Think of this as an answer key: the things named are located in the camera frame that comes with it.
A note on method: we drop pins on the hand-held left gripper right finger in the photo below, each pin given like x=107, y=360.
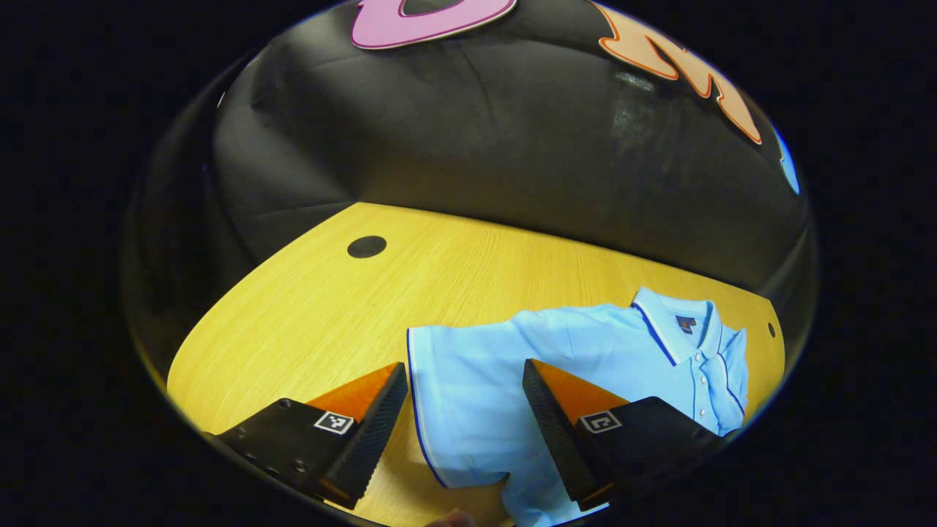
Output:
x=553, y=432

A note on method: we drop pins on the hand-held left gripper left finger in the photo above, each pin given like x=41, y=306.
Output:
x=373, y=435

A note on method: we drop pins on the light blue polo T-shirt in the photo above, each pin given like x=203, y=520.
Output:
x=476, y=395

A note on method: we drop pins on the black backdrop cloth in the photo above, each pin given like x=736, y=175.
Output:
x=476, y=132

